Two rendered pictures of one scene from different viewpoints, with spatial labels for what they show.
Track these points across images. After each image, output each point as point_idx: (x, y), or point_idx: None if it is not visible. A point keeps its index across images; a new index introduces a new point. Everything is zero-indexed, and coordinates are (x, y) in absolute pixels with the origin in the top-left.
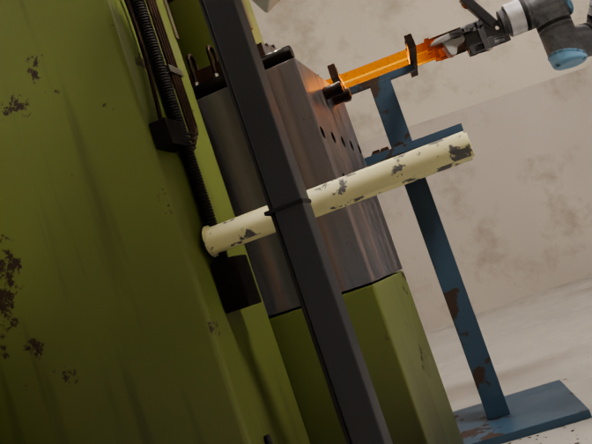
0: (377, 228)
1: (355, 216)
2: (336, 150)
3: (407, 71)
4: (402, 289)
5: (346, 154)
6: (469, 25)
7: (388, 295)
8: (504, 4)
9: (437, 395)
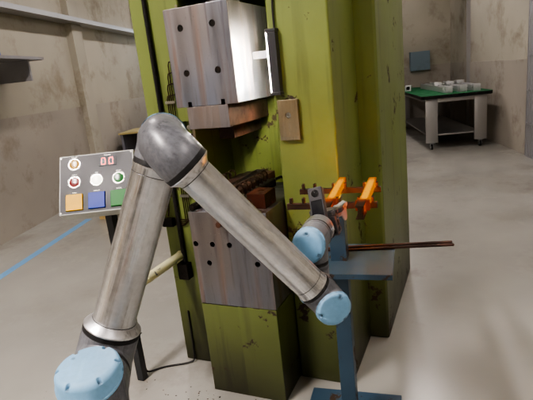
0: (243, 286)
1: (207, 278)
2: (209, 250)
3: None
4: (255, 316)
5: (228, 251)
6: (310, 213)
7: (222, 312)
8: (311, 216)
9: (256, 361)
